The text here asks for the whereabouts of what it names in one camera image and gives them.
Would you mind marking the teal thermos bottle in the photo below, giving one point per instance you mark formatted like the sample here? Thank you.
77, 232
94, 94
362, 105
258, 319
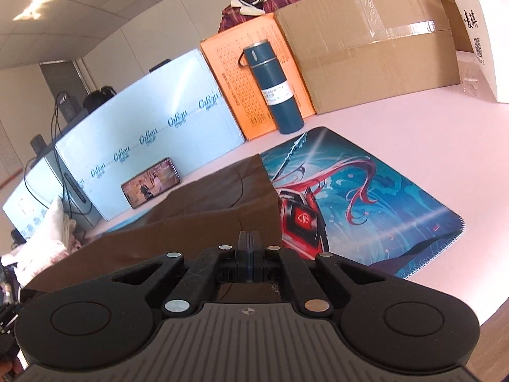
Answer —
274, 87

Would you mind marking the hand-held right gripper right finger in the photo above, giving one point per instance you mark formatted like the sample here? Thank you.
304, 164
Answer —
258, 256

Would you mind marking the orange cardboard box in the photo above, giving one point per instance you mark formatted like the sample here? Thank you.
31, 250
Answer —
242, 79

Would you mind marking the printed mouse mat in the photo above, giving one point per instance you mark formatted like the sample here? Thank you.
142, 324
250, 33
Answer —
358, 203

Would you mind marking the black office chair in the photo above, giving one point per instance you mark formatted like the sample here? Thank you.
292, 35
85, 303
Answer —
95, 97

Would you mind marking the white cloth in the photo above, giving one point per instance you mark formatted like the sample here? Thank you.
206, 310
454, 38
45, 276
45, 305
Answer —
43, 238

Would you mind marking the white paper bag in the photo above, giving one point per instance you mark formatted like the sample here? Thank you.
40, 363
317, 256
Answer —
481, 28

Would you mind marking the smartphone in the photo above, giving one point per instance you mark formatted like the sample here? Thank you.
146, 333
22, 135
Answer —
150, 183

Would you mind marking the large brown cardboard box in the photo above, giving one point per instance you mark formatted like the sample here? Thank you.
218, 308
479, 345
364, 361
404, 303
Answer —
370, 43

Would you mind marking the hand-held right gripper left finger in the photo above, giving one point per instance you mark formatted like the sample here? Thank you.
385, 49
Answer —
242, 256

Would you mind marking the light blue printed box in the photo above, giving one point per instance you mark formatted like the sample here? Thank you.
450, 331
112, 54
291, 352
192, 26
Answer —
151, 127

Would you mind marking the brown garment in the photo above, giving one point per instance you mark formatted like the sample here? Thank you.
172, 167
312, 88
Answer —
206, 215

